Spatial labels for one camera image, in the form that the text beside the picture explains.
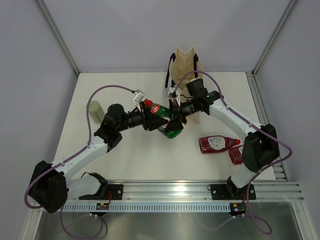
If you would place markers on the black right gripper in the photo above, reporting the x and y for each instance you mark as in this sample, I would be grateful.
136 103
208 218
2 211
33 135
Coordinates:
176 124

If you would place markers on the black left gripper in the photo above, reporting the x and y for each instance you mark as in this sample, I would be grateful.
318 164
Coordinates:
149 121

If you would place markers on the green dish soap bottle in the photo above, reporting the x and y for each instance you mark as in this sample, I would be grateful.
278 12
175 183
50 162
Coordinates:
164 113

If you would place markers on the red bottle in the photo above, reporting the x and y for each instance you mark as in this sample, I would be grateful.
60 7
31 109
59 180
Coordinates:
216 144
235 154

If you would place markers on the sage green bottle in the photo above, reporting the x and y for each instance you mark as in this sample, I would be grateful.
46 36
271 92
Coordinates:
94 111

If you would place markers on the beige canvas tote bag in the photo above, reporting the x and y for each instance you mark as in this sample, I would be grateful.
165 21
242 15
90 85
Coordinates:
183 66

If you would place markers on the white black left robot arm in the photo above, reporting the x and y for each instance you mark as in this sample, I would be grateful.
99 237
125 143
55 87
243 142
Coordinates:
52 184

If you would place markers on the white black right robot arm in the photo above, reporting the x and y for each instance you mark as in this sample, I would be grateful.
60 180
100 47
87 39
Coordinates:
260 142

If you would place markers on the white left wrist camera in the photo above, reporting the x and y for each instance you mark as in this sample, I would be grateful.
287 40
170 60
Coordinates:
138 97

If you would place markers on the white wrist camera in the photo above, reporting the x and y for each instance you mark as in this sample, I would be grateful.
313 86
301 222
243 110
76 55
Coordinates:
138 97
172 93

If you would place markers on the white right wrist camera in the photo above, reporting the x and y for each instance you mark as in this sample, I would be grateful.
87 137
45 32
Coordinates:
172 93

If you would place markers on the aluminium mounting rail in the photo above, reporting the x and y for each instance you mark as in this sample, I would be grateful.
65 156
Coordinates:
199 191

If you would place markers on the white slotted cable duct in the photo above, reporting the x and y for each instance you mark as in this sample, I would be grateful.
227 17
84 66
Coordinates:
151 207

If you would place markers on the right aluminium frame post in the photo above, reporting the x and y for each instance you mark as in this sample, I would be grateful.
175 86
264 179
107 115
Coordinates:
275 34

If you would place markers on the aluminium frame post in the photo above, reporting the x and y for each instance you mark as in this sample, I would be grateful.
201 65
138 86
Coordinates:
57 35
275 34

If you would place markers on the left aluminium frame post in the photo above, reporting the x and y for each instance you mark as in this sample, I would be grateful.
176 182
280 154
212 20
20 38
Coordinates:
57 35

